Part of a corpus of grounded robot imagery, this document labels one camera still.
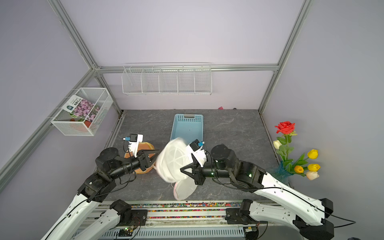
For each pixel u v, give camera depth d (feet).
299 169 1.90
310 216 1.29
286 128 2.04
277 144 2.24
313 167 1.93
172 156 1.88
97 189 1.53
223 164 1.48
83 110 2.42
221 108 4.07
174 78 3.28
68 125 2.43
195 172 1.61
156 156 2.02
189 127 3.64
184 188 2.07
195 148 1.65
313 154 2.08
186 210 2.53
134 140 1.89
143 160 1.84
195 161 1.73
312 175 1.92
